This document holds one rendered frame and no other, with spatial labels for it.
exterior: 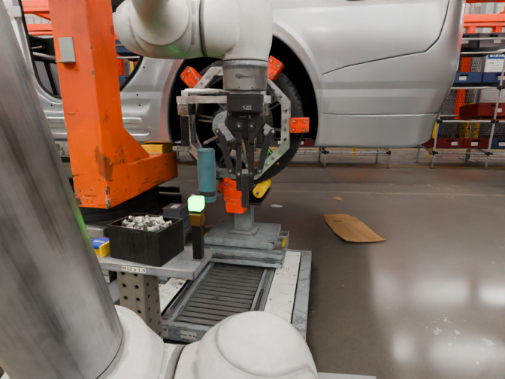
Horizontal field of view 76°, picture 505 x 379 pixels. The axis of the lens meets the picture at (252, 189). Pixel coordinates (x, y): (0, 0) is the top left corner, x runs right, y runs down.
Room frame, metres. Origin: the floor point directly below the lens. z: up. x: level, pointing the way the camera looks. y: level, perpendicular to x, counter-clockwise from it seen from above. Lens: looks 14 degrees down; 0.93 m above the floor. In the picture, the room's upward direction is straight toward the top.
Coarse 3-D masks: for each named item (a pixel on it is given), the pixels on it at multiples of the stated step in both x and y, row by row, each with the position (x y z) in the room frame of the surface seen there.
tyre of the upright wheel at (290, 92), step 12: (204, 72) 1.73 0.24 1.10; (276, 84) 1.65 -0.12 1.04; (288, 84) 1.64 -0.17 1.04; (288, 96) 1.64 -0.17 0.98; (300, 96) 1.81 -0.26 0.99; (300, 108) 1.63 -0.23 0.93; (300, 144) 1.81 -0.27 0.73; (192, 156) 1.74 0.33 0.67; (288, 156) 1.64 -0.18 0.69; (276, 168) 1.65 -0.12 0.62; (264, 180) 1.67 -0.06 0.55
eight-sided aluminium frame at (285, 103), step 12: (216, 72) 1.62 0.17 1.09; (204, 84) 1.64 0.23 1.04; (288, 108) 1.56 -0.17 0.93; (192, 120) 1.70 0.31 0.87; (288, 120) 1.56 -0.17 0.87; (192, 132) 1.70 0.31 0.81; (288, 132) 1.55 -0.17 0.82; (192, 144) 1.66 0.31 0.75; (288, 144) 1.55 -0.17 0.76; (276, 156) 1.57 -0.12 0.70; (216, 168) 1.64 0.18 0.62; (264, 168) 1.58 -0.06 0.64
